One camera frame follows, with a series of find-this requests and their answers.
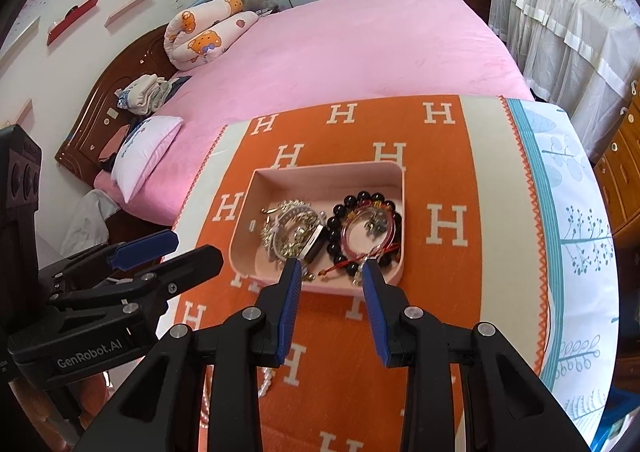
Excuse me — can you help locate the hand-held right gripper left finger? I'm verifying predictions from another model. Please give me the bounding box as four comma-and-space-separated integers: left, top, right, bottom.
72, 257, 305, 452

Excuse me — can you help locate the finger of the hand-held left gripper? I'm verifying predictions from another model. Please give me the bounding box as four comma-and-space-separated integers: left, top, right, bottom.
47, 245, 224, 315
40, 229, 179, 293

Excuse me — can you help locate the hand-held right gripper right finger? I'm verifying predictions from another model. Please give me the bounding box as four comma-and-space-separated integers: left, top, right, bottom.
361, 259, 593, 452

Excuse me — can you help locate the pink jewelry box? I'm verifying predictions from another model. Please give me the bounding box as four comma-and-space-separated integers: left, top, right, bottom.
227, 159, 407, 295

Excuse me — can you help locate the pink smartwatch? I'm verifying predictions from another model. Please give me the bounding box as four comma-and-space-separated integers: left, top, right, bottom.
270, 205, 328, 265

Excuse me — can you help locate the long pearl necklace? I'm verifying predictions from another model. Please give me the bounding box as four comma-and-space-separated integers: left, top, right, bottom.
199, 366, 277, 430

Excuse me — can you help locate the black bead bracelet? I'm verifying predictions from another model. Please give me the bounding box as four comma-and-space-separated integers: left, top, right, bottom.
325, 189, 403, 278

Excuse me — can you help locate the red bead bracelet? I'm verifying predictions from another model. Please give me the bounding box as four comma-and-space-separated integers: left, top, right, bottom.
320, 199, 401, 280

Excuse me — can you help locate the small dark metal charm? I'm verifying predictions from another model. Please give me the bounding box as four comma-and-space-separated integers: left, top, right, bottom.
361, 212, 388, 235

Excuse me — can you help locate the white plastic bag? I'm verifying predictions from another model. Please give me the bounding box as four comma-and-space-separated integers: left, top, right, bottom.
60, 189, 123, 248

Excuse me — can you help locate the orange patterned blanket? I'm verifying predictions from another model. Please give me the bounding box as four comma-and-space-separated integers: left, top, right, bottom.
155, 95, 548, 452

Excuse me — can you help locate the white pillow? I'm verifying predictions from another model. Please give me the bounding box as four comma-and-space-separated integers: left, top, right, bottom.
110, 115, 183, 204

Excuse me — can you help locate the pile of folded clothes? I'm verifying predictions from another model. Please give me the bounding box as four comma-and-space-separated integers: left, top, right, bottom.
116, 74, 193, 115

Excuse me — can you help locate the wooden headboard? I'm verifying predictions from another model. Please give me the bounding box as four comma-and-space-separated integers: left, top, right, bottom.
54, 25, 193, 180

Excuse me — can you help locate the white teal floral tablecloth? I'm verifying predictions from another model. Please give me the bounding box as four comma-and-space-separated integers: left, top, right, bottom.
502, 97, 633, 452

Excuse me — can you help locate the rolled cartoon bear quilt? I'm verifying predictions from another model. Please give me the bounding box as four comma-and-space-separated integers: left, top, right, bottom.
164, 0, 260, 72

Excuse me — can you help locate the pink bed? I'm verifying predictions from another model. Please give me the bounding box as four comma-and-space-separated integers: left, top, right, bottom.
95, 0, 536, 228

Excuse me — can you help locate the wooden dresser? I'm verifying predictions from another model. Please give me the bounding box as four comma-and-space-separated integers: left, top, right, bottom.
592, 100, 640, 233

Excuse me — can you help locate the white lace furniture cover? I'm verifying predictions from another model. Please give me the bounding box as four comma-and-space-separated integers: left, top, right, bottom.
487, 0, 640, 163

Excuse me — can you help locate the beige wall shelf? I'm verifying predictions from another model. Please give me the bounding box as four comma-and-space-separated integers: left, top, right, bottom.
0, 15, 41, 63
104, 0, 155, 27
0, 100, 33, 129

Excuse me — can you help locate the red wall shelf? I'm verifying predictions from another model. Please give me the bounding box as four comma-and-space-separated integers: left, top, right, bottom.
46, 0, 102, 46

